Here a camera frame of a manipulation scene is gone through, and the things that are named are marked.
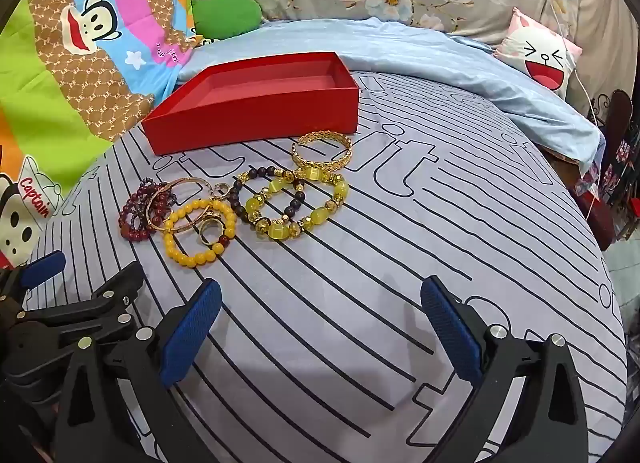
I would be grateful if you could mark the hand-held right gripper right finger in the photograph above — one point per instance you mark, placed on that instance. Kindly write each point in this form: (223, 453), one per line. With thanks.
(450, 338)

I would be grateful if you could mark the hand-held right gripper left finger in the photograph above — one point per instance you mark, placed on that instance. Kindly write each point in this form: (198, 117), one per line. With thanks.
(190, 335)

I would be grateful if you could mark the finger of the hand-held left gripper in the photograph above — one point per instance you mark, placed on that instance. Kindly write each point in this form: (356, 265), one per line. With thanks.
(45, 265)
(117, 285)

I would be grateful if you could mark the thin gold bangle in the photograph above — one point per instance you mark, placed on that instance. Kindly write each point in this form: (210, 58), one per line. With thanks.
(152, 215)

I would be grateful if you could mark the gold woven bangle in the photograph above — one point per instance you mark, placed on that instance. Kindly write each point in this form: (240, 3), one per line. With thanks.
(298, 155)

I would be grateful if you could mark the red cardboard box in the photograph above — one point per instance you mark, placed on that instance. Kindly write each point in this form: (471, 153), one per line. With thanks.
(250, 113)

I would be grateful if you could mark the gold hoop earring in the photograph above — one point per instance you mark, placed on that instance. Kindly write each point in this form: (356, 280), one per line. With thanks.
(223, 189)

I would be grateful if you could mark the cartoon monkey blanket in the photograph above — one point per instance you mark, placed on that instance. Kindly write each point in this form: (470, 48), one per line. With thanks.
(100, 93)

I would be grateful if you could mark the light blue blanket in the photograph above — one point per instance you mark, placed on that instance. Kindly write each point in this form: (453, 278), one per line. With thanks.
(425, 58)

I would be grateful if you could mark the green pillow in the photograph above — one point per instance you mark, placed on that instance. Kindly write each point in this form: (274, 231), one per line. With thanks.
(225, 15)

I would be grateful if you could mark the cartoon face pillow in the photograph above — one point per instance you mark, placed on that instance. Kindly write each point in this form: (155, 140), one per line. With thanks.
(540, 53)

